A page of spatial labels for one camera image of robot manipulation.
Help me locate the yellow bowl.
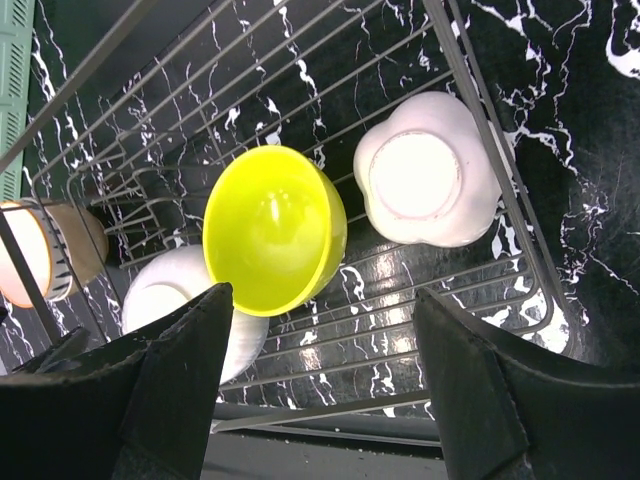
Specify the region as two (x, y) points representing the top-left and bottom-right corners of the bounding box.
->
(202, 145), (348, 317)

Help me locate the striped white bowl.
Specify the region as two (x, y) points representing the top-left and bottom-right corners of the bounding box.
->
(1, 198), (73, 308)

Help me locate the beige bowl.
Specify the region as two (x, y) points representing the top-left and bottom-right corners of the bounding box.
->
(47, 204), (109, 287)

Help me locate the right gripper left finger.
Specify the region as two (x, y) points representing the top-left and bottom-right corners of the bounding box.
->
(1, 283), (233, 479)

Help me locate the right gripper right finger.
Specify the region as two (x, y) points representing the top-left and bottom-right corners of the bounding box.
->
(413, 289), (639, 479)

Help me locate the white ribbed bowl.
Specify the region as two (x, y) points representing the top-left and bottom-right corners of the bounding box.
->
(121, 244), (269, 384)

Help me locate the black wire dish rack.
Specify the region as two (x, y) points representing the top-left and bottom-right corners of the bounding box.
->
(28, 1), (570, 432)

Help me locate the white flower-shaped bowl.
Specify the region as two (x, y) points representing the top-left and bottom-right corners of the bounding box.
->
(353, 91), (502, 248)

